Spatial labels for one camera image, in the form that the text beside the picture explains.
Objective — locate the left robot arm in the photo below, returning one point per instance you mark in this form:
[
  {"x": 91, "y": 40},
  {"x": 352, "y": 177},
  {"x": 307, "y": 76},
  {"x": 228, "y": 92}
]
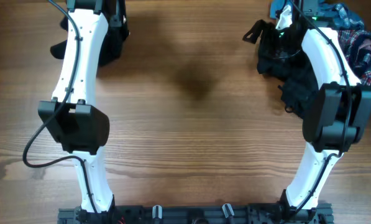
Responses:
[{"x": 96, "y": 32}]

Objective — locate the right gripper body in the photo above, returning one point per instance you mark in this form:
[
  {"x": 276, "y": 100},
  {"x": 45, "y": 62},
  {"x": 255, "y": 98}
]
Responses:
[{"x": 269, "y": 50}]

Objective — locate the blue patterned garment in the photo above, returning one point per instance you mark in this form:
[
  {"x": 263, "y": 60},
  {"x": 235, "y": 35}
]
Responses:
[{"x": 336, "y": 16}]

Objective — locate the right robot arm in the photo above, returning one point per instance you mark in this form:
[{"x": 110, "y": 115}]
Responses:
[{"x": 321, "y": 52}]

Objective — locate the black garment underneath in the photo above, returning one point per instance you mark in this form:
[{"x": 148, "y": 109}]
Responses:
[{"x": 300, "y": 86}]

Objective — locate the red plaid shirt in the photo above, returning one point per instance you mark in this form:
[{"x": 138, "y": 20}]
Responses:
[{"x": 356, "y": 46}]

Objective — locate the black knit sweater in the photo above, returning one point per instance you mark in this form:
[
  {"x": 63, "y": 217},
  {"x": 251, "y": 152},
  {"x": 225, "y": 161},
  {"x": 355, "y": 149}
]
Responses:
[{"x": 87, "y": 14}]

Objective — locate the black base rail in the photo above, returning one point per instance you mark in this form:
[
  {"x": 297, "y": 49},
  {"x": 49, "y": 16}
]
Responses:
[{"x": 197, "y": 214}]

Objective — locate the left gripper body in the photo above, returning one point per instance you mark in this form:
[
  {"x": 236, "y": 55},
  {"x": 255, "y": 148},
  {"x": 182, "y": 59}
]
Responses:
[{"x": 117, "y": 22}]

